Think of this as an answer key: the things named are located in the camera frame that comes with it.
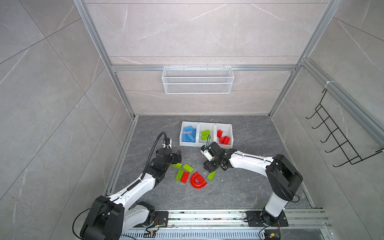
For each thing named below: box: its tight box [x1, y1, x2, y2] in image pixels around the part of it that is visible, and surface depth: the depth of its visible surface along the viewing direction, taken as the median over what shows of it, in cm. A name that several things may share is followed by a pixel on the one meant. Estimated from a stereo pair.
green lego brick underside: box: [206, 171, 217, 181], surface depth 90 cm
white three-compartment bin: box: [179, 121, 234, 149], surface depth 105 cm
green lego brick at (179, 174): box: [175, 169, 184, 182], surface depth 89 cm
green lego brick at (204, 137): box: [201, 134, 211, 141], surface depth 108 cm
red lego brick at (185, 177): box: [180, 171, 190, 184], surface depth 88 cm
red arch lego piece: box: [190, 171, 208, 189], surface depth 87 cm
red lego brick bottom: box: [223, 135, 231, 145], surface depth 103 cm
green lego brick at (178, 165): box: [172, 163, 183, 169], surface depth 92 cm
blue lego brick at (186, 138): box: [181, 134, 192, 143], surface depth 103 cm
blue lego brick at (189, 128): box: [184, 126, 193, 133], surface depth 109 cm
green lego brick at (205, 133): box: [201, 129, 211, 138], surface depth 109 cm
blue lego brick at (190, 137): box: [183, 130, 197, 143], surface depth 103 cm
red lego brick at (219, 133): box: [217, 129, 223, 139], surface depth 106 cm
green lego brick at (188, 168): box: [183, 163, 195, 173], surface depth 92 cm
